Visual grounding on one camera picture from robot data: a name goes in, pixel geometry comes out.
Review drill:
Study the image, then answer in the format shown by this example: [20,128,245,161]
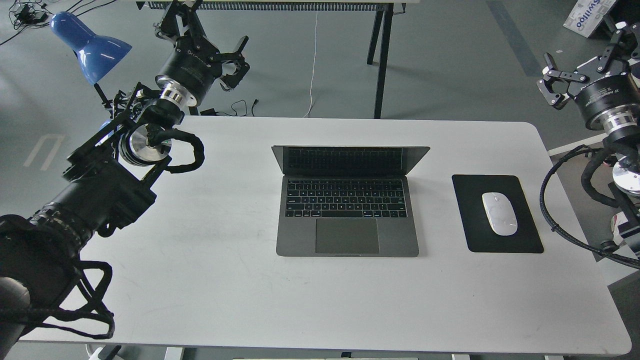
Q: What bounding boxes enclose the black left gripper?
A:
[155,35,250,109]

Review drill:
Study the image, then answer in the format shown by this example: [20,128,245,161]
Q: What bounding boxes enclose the white computer mouse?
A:
[481,192,518,237]

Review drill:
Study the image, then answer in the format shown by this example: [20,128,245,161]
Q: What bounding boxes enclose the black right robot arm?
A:
[537,45,639,269]

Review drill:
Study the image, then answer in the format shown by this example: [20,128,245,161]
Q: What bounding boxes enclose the white cardboard box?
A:
[562,0,617,38]

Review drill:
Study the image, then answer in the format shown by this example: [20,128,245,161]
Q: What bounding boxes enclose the blue desk lamp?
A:
[50,11,132,108]

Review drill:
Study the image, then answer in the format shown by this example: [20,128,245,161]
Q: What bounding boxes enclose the black floor cables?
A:
[0,0,118,47]

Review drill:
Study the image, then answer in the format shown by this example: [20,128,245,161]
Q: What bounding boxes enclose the black mouse pad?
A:
[451,174,544,254]

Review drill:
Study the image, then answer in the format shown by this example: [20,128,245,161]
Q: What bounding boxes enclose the grey laptop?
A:
[272,145,430,258]

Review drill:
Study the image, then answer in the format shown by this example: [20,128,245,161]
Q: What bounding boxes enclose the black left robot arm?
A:
[1,30,249,359]

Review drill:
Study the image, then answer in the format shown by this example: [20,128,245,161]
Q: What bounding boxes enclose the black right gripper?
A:
[536,52,639,132]

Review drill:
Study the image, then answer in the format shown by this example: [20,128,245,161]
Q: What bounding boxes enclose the black braided right cable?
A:
[539,145,640,269]

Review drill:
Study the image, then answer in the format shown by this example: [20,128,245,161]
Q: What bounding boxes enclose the white hanging cable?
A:
[304,10,319,119]

